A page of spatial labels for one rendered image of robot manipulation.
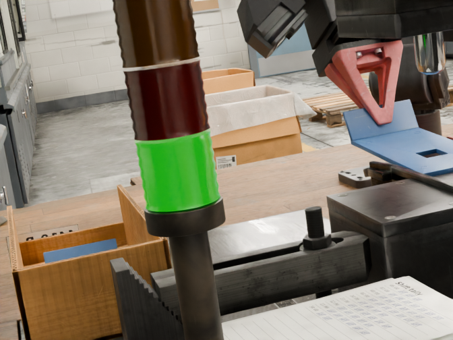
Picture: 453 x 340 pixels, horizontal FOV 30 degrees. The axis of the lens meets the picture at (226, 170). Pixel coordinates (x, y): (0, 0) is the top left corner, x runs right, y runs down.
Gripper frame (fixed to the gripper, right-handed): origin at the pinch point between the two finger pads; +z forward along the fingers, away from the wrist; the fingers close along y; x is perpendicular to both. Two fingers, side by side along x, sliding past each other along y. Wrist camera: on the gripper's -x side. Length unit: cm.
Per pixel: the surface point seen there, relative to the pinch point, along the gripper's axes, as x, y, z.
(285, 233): -11.2, -4.0, 8.4
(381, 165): -4.6, 7.0, 6.1
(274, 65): 320, -985, -362
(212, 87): 74, -361, -131
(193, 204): -26.2, 34.0, 11.4
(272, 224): -11.2, -7.7, 6.6
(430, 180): -4.2, 14.2, 9.4
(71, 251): -31.1, -8.3, 4.7
